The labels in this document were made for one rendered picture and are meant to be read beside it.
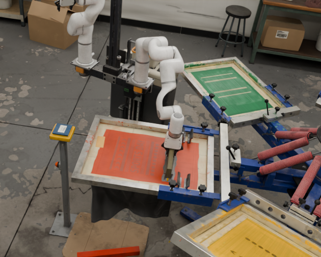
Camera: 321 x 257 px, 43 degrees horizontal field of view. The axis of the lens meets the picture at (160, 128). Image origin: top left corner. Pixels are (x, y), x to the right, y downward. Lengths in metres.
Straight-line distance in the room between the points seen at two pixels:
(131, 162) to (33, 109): 2.20
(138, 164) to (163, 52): 0.67
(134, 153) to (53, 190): 1.25
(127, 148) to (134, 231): 0.95
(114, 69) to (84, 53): 0.24
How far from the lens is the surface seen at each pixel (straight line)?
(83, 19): 2.69
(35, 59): 5.28
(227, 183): 2.28
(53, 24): 5.42
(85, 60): 2.91
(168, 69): 2.27
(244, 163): 2.43
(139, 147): 2.52
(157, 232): 3.29
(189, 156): 2.51
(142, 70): 2.70
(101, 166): 2.38
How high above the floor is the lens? 2.63
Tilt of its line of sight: 39 degrees down
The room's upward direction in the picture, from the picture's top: 8 degrees clockwise
